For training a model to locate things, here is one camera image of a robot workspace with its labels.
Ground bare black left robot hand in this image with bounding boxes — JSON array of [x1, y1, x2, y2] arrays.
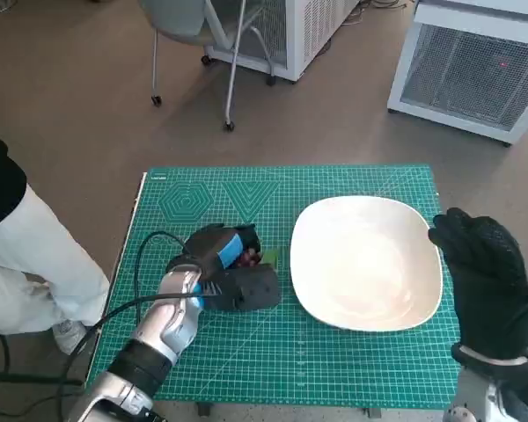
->
[[165, 222, 264, 283]]

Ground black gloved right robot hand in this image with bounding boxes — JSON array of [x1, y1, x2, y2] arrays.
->
[[427, 207, 528, 362]]

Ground toy red grapes with leaf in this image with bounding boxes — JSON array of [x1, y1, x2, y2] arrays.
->
[[236, 247, 281, 270]]

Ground white square plate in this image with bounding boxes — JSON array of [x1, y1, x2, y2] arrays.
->
[[289, 195, 444, 333]]

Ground green cutting mat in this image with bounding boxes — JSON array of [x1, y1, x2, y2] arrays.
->
[[84, 164, 466, 404]]

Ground person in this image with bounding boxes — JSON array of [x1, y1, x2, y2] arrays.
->
[[0, 121, 112, 357]]

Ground white mesh cabinet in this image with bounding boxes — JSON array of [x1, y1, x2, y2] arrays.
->
[[201, 0, 363, 84], [386, 0, 528, 149]]

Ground grey chair with castors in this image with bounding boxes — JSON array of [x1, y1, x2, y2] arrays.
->
[[137, 0, 279, 133]]

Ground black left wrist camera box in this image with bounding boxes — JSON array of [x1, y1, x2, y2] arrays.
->
[[202, 266, 283, 313]]

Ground black floor cable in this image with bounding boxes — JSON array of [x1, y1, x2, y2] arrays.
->
[[0, 330, 85, 388]]

